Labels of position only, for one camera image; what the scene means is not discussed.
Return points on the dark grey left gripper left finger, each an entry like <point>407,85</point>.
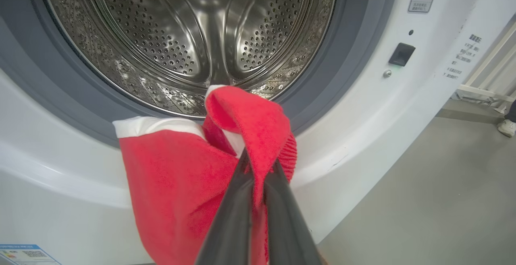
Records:
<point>229,237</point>

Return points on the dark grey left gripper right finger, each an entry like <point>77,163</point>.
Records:
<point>290,241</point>

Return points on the red garment with white trim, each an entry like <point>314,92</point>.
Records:
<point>177,192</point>

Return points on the white washing machine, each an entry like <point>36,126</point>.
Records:
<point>363,136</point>

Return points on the blue energy label sticker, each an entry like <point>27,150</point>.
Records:
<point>24,256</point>

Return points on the white shoe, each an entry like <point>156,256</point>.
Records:
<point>507,128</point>

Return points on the dark trouser leg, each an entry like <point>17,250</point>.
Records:
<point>512,112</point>

